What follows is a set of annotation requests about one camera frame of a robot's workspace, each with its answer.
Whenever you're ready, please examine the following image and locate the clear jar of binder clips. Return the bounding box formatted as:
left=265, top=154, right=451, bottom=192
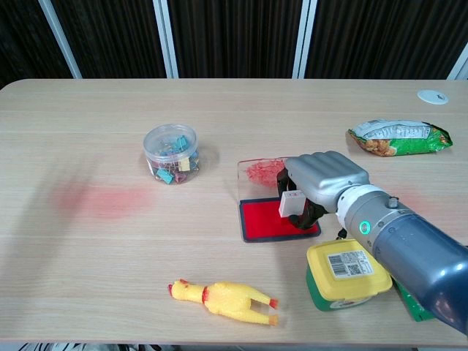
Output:
left=143, top=124, right=201, bottom=186

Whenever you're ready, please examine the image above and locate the yellow rubber chicken toy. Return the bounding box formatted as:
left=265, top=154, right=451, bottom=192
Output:
left=167, top=279, right=280, bottom=326

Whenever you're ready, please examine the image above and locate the white round cable grommet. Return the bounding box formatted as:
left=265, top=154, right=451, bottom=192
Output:
left=417, top=88, right=449, bottom=106

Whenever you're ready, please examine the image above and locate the green white snack bag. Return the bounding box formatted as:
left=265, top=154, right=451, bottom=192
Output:
left=346, top=119, right=453, bottom=157

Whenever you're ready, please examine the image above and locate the white partition frame post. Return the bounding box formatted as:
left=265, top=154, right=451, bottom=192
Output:
left=152, top=0, right=180, bottom=79
left=446, top=45, right=468, bottom=80
left=292, top=0, right=318, bottom=80
left=38, top=0, right=83, bottom=80

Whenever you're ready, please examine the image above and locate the green tub with yellow lid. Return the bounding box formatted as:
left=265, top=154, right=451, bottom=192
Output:
left=305, top=239, right=393, bottom=312

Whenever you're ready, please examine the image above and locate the white stamp block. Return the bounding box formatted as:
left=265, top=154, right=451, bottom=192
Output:
left=278, top=190, right=305, bottom=219

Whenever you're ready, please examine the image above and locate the dark ribbed partition panel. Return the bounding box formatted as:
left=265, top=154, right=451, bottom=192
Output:
left=50, top=0, right=167, bottom=80
left=305, top=0, right=468, bottom=80
left=167, top=0, right=304, bottom=79
left=0, top=0, right=74, bottom=88

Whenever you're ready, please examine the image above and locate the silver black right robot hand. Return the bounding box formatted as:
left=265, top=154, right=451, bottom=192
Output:
left=276, top=151, right=370, bottom=230

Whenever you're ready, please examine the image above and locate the small green sachet packet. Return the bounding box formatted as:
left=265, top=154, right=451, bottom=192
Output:
left=393, top=281, right=436, bottom=322

